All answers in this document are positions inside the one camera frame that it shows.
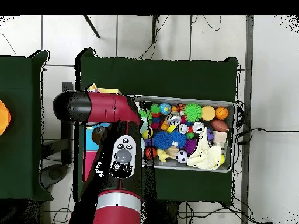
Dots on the large polka dot cloth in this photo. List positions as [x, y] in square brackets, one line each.
[94, 88]

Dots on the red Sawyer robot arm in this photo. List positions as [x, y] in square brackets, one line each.
[109, 108]

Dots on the wooden box with three holes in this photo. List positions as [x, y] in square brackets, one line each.
[90, 142]

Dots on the rainbow spiky caterpillar toy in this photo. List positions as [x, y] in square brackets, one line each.
[155, 109]

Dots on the blue spiky ball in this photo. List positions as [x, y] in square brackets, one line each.
[163, 140]

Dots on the globe print ball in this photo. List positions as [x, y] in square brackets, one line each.
[165, 109]

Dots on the red orange ball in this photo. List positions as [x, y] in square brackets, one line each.
[151, 153]

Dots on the green spiky ball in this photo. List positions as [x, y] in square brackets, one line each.
[192, 112]

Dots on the small soccer ball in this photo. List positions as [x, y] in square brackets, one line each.
[182, 156]

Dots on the purple knobbly ball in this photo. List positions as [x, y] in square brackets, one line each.
[191, 145]

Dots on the dark green tablecloth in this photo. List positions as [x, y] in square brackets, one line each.
[163, 77]
[18, 163]

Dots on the pale yellow knitted cloth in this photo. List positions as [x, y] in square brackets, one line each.
[203, 158]

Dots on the black tripod leg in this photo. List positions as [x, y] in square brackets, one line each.
[91, 26]
[154, 28]

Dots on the grey plastic foot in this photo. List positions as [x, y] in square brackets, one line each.
[55, 173]

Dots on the orange plastic object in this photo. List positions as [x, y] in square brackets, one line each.
[4, 119]

